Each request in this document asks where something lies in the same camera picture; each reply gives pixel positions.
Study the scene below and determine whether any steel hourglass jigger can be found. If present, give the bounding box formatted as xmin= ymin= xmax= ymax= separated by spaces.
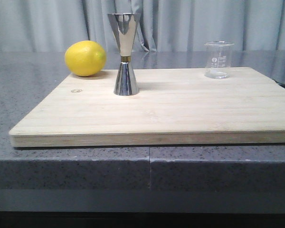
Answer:
xmin=108 ymin=13 xmax=140 ymax=96

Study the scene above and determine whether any clear glass beaker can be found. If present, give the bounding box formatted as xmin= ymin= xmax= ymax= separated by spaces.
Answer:
xmin=204 ymin=40 xmax=234 ymax=79

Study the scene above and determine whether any wooden cutting board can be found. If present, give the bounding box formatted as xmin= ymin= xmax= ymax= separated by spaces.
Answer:
xmin=9 ymin=67 xmax=285 ymax=147

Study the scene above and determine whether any yellow lemon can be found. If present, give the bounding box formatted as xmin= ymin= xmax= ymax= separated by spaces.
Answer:
xmin=65 ymin=40 xmax=106 ymax=76

